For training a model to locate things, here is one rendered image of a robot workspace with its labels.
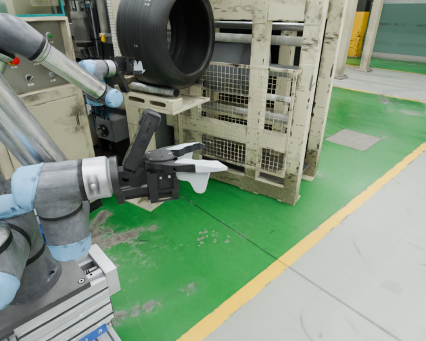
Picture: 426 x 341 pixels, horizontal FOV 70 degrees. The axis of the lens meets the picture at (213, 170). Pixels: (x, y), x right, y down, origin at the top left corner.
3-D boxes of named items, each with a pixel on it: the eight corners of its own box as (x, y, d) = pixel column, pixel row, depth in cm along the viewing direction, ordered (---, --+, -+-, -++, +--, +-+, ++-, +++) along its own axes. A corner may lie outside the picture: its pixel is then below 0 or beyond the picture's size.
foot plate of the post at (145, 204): (124, 200, 236) (124, 196, 234) (149, 185, 256) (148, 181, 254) (150, 212, 223) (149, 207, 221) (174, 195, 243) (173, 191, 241)
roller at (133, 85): (135, 84, 186) (132, 91, 186) (130, 80, 182) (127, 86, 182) (180, 91, 169) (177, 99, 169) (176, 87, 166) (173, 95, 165)
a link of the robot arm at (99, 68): (77, 79, 133) (75, 58, 130) (98, 78, 142) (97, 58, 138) (88, 81, 129) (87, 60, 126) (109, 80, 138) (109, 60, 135)
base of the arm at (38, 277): (-1, 317, 67) (-16, 285, 62) (-14, 277, 77) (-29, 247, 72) (70, 280, 76) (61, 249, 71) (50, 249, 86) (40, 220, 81)
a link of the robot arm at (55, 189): (30, 199, 57) (16, 157, 53) (91, 190, 60) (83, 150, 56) (19, 224, 51) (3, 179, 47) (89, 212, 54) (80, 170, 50)
